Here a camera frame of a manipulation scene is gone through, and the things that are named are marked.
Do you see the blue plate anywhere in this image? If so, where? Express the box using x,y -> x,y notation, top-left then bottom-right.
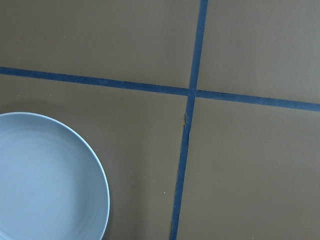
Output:
0,112 -> 110,240

